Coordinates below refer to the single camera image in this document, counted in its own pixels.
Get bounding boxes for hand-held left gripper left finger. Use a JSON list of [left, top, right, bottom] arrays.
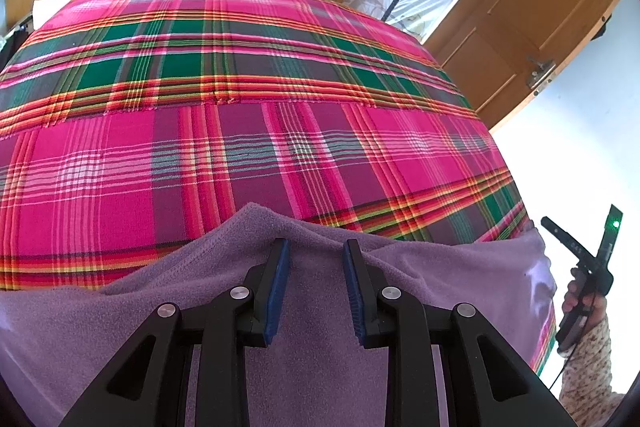
[[59, 237, 292, 427]]

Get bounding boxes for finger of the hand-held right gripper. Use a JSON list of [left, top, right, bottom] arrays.
[[541, 216, 594, 266]]

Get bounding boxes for person's right hand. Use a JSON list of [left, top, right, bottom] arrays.
[[561, 278, 609, 326]]

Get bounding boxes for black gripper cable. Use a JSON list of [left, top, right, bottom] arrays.
[[550, 294, 598, 391]]

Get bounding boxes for white paper box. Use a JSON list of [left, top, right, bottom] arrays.
[[31, 0, 73, 30]]

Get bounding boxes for wooden door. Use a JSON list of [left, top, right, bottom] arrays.
[[422, 0, 628, 130]]

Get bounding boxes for pink green plaid bed sheet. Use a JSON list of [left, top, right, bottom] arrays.
[[0, 0, 558, 375]]

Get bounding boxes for purple fleece pants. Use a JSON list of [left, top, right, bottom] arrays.
[[0, 202, 558, 427]]

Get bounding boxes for person's right forearm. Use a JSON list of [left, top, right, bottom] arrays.
[[557, 317, 619, 427]]

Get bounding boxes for metal door handle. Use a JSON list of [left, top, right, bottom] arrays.
[[525, 56, 557, 96]]

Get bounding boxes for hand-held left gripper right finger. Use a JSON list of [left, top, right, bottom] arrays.
[[342, 238, 576, 427]]

